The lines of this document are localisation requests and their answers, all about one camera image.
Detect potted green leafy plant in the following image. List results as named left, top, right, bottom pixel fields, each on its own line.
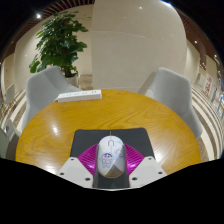
left=28, top=10, right=90, bottom=88

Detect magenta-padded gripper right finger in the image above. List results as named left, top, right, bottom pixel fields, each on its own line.
left=123, top=143, right=168, bottom=189

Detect black mouse pad green lines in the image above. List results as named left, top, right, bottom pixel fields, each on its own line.
left=69, top=127, right=156, bottom=160

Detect grey shell chair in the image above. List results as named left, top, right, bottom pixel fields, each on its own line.
left=137, top=67, right=204, bottom=141
left=21, top=65, right=83, bottom=133

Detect grey-green armchair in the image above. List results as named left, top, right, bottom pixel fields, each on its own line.
left=0, top=119, right=22, bottom=160

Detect white cartoon-print computer mouse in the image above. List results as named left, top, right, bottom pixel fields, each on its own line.
left=96, top=134, right=127, bottom=179

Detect small pale wooden-legged chair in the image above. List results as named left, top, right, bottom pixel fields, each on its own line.
left=2, top=83, right=16, bottom=105

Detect white power strip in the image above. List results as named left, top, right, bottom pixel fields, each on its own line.
left=54, top=89, right=103, bottom=104

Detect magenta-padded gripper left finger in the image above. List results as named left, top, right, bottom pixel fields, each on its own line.
left=56, top=143, right=100, bottom=189

